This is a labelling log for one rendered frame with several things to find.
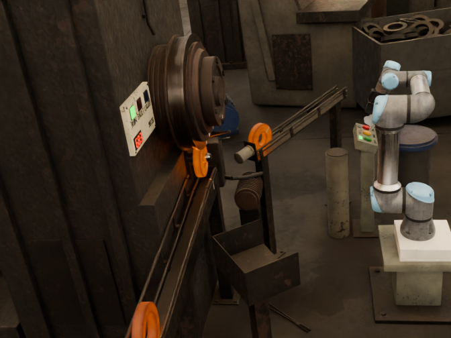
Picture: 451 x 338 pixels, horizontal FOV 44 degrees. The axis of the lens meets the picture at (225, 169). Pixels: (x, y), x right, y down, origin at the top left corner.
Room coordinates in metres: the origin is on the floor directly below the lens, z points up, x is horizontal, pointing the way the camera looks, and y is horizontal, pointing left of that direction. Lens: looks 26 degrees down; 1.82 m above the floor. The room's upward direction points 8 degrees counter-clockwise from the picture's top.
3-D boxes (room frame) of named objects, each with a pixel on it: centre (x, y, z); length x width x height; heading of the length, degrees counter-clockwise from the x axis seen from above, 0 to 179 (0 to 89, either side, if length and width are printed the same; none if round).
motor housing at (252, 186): (2.46, -0.11, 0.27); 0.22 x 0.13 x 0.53; 167
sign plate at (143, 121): (1.86, 0.28, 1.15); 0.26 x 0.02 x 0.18; 167
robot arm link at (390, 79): (2.47, -0.84, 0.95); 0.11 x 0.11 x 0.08; 73
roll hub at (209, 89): (2.15, 0.00, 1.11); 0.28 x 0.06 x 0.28; 167
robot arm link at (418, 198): (2.06, -0.82, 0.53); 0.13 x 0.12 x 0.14; 73
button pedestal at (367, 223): (2.67, -0.77, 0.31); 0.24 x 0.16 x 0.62; 167
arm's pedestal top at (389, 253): (2.06, -0.82, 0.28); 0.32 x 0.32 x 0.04; 78
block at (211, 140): (2.40, 0.06, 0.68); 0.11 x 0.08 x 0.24; 77
